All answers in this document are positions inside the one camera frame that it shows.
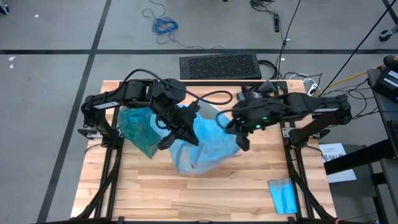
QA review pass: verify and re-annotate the long thin black cable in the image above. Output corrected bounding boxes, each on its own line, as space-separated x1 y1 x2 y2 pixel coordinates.
275 0 302 74
320 1 398 96

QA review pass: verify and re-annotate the white printed paper sheet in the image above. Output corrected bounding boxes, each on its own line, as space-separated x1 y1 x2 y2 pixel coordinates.
319 142 358 184

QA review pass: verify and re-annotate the black caster wheel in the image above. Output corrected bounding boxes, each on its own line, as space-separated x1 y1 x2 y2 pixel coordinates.
378 24 398 43

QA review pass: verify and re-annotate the flat folded blue bag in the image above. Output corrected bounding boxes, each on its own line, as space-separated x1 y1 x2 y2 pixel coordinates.
267 178 299 215

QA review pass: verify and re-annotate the black side table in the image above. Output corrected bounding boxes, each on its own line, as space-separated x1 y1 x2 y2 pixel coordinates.
323 68 398 224

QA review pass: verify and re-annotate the blue plastic bag pile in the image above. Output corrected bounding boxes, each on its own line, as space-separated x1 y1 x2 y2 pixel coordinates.
150 104 242 177

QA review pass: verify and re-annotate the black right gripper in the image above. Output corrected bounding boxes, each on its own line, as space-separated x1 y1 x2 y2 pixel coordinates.
225 98 287 152

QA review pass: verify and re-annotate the black perforated metal case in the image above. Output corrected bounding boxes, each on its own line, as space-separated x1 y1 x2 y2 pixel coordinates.
179 52 262 80

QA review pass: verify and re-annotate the yellow cable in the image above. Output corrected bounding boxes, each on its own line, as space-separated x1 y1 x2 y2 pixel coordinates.
320 57 398 91

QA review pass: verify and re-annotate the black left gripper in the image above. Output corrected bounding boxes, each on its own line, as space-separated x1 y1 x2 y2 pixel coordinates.
154 102 201 151

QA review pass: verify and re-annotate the black electronic device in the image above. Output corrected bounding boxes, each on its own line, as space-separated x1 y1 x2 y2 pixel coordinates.
373 55 398 103

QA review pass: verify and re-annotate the black metal table frame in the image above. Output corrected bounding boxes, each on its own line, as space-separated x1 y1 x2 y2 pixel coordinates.
74 80 336 224

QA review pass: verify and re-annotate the teal plastic trash bag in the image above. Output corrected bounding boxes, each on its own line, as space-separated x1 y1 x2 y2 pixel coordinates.
117 105 163 159

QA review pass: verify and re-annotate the blue coiled floor cable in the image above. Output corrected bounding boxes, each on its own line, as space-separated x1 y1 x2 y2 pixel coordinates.
141 0 239 54

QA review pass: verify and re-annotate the white plastic trash bin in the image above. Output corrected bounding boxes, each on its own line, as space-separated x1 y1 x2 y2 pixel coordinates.
192 101 234 128

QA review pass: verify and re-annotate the white power strip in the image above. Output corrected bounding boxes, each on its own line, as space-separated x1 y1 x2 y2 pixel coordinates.
306 81 320 96

